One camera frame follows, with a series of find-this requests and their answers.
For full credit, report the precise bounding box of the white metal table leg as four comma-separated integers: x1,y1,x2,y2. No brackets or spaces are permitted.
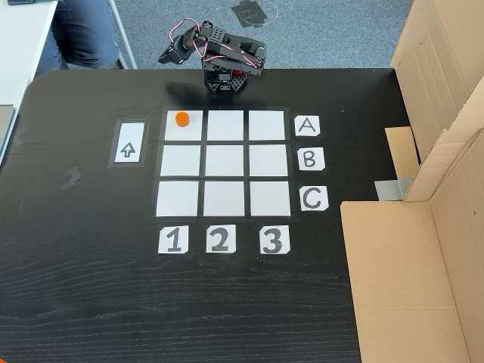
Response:
107,0,138,70

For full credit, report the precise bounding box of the paper sheet number 3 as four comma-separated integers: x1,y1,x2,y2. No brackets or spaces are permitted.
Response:
259,225,291,256

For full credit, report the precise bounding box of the paper sheet letter B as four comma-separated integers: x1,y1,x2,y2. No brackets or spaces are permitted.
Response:
297,147,326,172

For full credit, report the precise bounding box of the tall brown cardboard panel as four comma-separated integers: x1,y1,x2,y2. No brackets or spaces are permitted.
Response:
389,0,484,167

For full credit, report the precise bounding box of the large open cardboard box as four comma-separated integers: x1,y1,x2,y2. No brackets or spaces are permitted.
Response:
340,128,484,363

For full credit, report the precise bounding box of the paper sheet number 2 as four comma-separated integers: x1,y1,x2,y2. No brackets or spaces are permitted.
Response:
205,224,237,254

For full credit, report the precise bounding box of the white grid sheet black tape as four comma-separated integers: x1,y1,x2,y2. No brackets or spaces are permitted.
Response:
152,107,299,219

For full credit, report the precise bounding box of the paper sheet letter C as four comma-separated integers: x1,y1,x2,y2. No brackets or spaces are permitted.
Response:
299,185,329,213

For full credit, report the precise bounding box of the small flat cardboard piece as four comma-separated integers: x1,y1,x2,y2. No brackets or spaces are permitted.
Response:
384,127,421,179

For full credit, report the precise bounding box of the paper sheet letter A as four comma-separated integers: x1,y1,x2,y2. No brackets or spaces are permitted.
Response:
294,116,321,138

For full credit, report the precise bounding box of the grey flat object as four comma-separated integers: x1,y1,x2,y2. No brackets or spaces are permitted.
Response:
0,104,17,150

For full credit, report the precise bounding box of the white arrow paper sheet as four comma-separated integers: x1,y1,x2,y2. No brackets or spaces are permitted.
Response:
112,121,147,165

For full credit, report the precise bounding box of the white side table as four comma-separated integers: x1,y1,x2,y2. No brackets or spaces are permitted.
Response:
0,0,60,107

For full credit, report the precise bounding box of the grey duct tape piece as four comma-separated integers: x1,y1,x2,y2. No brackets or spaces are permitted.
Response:
374,176,413,202

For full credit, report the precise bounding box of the paper sheet number 1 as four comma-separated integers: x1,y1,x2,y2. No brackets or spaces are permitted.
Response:
157,225,189,255

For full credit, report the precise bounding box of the person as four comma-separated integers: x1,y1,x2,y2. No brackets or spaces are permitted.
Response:
36,0,122,76

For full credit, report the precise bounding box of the black tape patch on floor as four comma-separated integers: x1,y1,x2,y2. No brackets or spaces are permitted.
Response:
230,0,270,29

